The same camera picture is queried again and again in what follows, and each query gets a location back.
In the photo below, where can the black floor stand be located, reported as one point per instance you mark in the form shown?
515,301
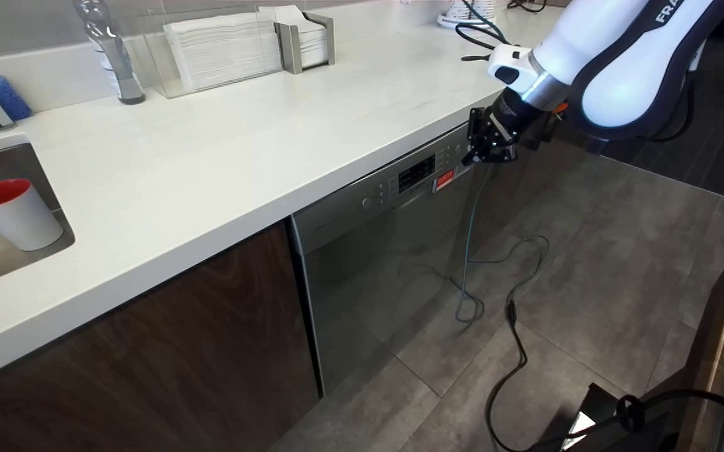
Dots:
596,398

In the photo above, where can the white cup red inside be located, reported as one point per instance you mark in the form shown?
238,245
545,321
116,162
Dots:
20,220

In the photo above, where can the red label sticker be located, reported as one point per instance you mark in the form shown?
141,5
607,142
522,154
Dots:
447,180

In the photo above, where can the grey napkin holder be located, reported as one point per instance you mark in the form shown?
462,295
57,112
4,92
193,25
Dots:
287,48

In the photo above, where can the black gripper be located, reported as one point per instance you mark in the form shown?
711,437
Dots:
515,127

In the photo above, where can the wood edged robot table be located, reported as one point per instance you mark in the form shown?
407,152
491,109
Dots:
717,353

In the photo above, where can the clear water bottle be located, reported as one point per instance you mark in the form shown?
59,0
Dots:
115,59

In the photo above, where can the stainless steel dishwasher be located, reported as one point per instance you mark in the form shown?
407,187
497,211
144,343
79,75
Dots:
379,276

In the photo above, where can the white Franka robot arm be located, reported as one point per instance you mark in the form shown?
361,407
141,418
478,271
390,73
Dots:
622,83

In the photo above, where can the white napkins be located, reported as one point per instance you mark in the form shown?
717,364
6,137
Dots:
312,40

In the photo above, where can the white paper towel stack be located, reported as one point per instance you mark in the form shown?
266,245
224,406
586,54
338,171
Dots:
219,52

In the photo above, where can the dark sink base cabinet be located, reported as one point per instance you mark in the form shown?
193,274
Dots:
170,359

